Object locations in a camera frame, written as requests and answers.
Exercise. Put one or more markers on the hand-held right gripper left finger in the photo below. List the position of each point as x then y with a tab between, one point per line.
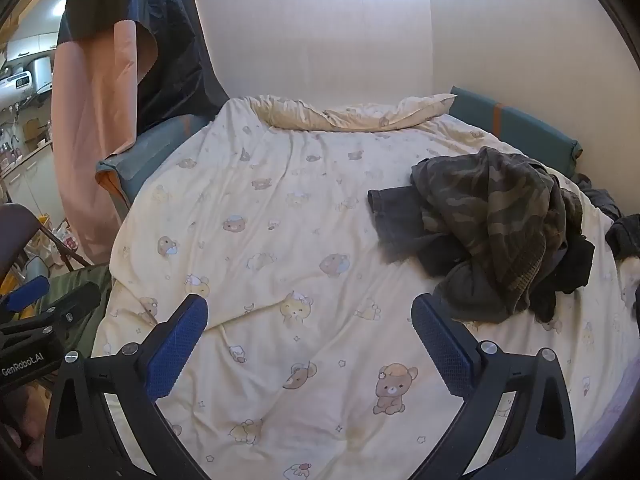
177	345

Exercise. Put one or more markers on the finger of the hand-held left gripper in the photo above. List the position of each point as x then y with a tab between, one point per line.
75	302
25	294

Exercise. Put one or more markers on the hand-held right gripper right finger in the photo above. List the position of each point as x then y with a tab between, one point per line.
445	350

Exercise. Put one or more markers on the camouflage pants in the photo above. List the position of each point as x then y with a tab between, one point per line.
490	195

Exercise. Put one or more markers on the dark grey pants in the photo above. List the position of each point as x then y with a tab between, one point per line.
400	220

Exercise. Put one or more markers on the green cloth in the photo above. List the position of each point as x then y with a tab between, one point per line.
95	280

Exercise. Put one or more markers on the white plastic bag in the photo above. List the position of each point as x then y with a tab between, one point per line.
64	242

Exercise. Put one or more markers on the brown folding chair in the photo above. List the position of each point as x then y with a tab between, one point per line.
17	230

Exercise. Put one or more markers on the white kitchen base cabinet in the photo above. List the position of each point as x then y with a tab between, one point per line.
30	180

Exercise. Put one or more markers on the black clothes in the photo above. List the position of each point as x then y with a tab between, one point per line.
570	265

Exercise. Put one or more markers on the teal orange garment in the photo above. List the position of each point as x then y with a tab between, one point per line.
145	155

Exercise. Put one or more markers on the cardboard box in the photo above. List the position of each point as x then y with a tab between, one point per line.
34	130

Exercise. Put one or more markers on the pale floral bed sheet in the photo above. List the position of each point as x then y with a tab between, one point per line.
600	425

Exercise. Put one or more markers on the cream bear printed blanket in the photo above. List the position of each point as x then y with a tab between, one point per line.
280	200

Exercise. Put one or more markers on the dark blue garment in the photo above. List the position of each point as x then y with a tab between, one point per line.
622	232

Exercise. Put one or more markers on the white water heater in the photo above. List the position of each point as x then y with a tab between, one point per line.
37	75

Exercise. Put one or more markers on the dark curtain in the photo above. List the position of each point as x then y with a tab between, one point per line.
165	20

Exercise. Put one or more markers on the white wall cabinet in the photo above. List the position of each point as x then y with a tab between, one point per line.
35	42

